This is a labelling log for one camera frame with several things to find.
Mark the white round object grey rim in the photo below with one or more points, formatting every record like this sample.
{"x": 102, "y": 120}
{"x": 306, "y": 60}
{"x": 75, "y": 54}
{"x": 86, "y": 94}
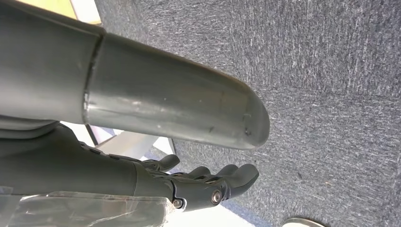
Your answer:
{"x": 302, "y": 223}

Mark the yellow and white board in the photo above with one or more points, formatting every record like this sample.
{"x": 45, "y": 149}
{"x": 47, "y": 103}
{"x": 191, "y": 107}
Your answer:
{"x": 62, "y": 7}

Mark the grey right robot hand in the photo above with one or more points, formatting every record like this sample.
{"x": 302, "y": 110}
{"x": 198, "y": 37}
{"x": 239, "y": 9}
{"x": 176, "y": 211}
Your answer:
{"x": 156, "y": 94}

